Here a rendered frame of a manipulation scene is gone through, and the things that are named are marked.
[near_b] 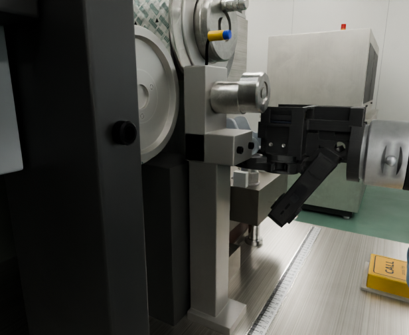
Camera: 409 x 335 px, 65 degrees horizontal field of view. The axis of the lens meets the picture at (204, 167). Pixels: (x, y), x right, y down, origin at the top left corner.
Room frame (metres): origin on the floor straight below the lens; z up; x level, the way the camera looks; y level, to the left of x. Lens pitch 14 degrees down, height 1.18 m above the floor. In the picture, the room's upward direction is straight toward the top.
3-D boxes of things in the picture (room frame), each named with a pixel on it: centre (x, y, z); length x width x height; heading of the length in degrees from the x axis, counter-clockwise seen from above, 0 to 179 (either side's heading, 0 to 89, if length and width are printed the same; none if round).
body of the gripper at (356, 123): (0.39, -0.13, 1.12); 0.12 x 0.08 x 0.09; 60
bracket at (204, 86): (0.35, -0.02, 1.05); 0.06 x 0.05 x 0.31; 60
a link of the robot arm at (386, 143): (0.35, -0.20, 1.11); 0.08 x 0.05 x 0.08; 150
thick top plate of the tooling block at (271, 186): (0.64, 0.05, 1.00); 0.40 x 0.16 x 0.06; 60
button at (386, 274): (0.42, -0.28, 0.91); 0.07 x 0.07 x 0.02; 60
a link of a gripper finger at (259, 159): (0.41, -0.07, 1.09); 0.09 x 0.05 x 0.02; 61
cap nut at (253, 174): (0.51, -0.07, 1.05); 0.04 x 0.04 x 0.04
